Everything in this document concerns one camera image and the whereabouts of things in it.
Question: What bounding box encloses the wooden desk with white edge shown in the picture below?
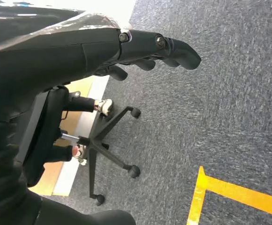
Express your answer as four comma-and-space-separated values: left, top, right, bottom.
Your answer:
29, 75, 110, 197

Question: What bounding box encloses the black office chair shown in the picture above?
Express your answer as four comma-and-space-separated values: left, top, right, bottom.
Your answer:
15, 86, 142, 207

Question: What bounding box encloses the ribbed grey left arm sleeve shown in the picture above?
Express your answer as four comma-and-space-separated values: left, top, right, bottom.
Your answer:
0, 104, 37, 225

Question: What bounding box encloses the person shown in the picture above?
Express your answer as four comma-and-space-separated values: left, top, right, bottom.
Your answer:
45, 96, 113, 166

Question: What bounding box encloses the yellow floor tape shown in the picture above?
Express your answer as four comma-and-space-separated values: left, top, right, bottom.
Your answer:
187, 165, 272, 225

